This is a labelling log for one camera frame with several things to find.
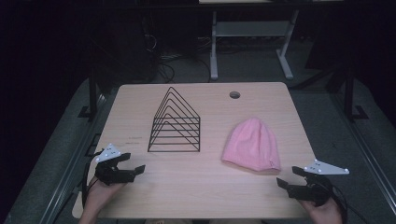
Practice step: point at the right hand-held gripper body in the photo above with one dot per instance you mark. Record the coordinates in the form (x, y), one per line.
(314, 191)

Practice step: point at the person's left hand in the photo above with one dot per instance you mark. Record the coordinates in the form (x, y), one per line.
(99, 196)

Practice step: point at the pink knit beanie hat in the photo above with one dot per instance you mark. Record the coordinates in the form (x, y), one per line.
(252, 146)

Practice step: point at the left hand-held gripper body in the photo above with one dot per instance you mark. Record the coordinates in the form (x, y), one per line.
(112, 175)

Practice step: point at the person's right hand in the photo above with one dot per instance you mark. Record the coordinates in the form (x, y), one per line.
(325, 214)

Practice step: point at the black metal stand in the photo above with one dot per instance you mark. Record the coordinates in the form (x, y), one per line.
(92, 93)
(349, 93)

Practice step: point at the white metal desk frame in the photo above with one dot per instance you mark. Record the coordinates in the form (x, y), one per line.
(249, 28)

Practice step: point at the grey metal floor rail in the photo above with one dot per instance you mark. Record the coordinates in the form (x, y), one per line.
(71, 168)
(367, 155)

